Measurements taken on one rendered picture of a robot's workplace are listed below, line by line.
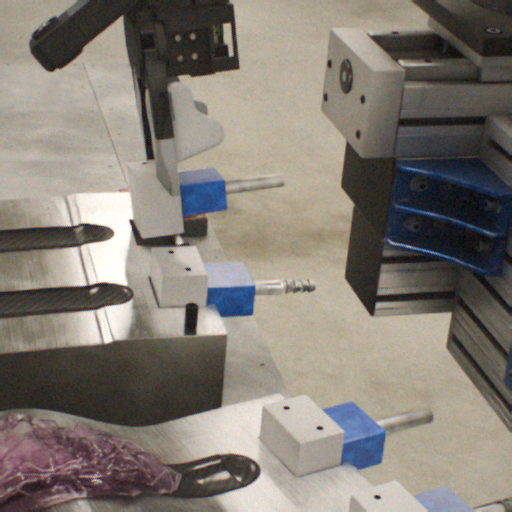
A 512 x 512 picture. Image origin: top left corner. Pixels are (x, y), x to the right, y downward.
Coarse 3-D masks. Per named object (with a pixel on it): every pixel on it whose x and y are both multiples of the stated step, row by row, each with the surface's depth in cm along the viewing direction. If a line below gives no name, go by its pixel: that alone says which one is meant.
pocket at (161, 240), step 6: (132, 222) 113; (132, 228) 114; (138, 234) 114; (174, 234) 114; (138, 240) 114; (144, 240) 114; (150, 240) 115; (156, 240) 115; (162, 240) 115; (168, 240) 115; (174, 240) 113; (180, 240) 113
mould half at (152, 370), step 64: (0, 256) 106; (64, 256) 106; (128, 256) 107; (0, 320) 97; (64, 320) 97; (128, 320) 97; (0, 384) 94; (64, 384) 95; (128, 384) 97; (192, 384) 98
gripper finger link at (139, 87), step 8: (136, 80) 110; (168, 80) 110; (176, 80) 110; (136, 88) 110; (144, 88) 109; (136, 96) 111; (144, 96) 109; (144, 104) 109; (200, 104) 112; (144, 112) 110; (200, 112) 112; (144, 120) 110; (144, 128) 111; (144, 136) 111; (144, 144) 112; (152, 152) 112
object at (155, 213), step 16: (144, 160) 111; (128, 176) 111; (144, 176) 107; (192, 176) 111; (208, 176) 110; (256, 176) 112; (272, 176) 112; (144, 192) 107; (160, 192) 108; (192, 192) 109; (208, 192) 109; (224, 192) 109; (240, 192) 112; (144, 208) 108; (160, 208) 108; (176, 208) 108; (192, 208) 109; (208, 208) 109; (224, 208) 110; (144, 224) 108; (160, 224) 109; (176, 224) 109
